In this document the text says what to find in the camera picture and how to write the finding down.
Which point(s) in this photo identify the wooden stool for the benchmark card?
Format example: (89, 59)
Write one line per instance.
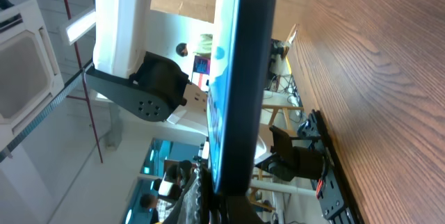
(280, 116)

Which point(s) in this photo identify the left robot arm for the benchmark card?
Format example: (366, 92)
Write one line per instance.
(143, 61)

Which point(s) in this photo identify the ceiling light panel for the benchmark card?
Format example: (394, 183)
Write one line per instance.
(78, 26)

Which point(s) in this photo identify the computer monitor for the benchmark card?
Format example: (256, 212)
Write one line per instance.
(201, 71)

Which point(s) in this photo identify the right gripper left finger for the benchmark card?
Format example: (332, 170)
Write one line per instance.
(193, 204)

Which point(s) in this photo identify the Samsung Galaxy smartphone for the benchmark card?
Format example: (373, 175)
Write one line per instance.
(237, 77)

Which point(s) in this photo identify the ceiling air conditioner unit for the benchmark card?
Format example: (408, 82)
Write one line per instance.
(30, 75)

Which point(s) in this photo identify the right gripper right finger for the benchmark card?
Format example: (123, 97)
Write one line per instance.
(238, 210)

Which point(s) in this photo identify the red pipe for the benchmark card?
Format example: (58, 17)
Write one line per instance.
(86, 96)

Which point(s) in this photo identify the person in checked shirt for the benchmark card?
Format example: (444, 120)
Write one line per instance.
(159, 208)

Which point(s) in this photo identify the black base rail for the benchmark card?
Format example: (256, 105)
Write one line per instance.
(338, 204)

